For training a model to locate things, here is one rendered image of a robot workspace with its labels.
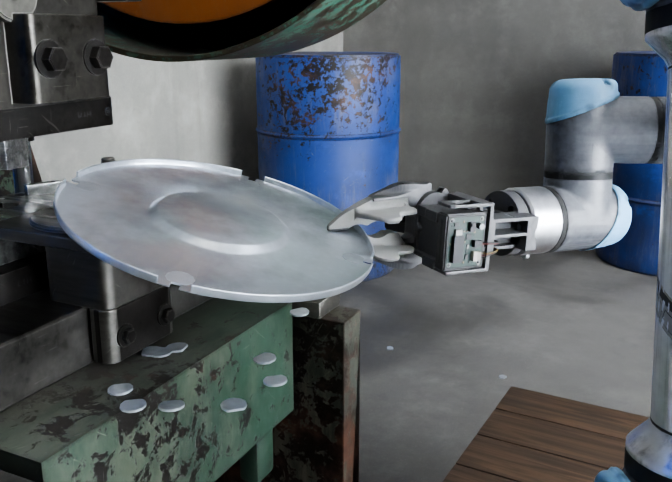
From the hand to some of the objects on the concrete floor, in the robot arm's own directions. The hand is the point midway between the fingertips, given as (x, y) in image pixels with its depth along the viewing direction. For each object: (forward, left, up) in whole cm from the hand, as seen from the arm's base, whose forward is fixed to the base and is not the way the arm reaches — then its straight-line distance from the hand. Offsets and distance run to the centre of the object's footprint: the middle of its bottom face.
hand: (336, 229), depth 75 cm
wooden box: (-11, -44, -77) cm, 89 cm away
